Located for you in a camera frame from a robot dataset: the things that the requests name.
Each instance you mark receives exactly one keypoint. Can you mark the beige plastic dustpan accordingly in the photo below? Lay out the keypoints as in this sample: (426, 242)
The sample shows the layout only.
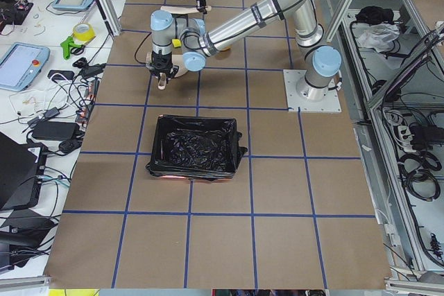
(178, 67)

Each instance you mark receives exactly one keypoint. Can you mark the beige hand brush black bristles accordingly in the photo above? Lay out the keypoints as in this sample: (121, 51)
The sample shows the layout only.
(174, 10)

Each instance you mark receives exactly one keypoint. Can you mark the black lined trash bin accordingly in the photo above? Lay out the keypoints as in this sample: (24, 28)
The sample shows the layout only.
(196, 148)

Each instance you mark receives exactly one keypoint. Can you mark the yellow sponge piece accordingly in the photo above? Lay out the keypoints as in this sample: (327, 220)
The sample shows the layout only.
(176, 43)

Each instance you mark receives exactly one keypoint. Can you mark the yellow tape roll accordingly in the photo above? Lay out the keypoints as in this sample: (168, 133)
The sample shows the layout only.
(83, 32)

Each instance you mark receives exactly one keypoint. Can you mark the green plastic clamp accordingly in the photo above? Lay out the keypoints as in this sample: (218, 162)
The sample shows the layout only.
(69, 47)

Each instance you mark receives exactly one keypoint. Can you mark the large black power brick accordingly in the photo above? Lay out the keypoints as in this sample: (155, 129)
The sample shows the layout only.
(55, 131)

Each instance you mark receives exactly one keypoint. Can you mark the teach pendant near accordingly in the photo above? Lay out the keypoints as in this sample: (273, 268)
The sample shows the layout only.
(21, 64)

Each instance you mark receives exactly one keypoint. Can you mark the black laptop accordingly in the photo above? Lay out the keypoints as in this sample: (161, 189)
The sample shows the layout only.
(21, 171)

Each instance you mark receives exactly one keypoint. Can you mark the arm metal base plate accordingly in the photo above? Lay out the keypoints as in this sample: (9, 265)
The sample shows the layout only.
(303, 98)

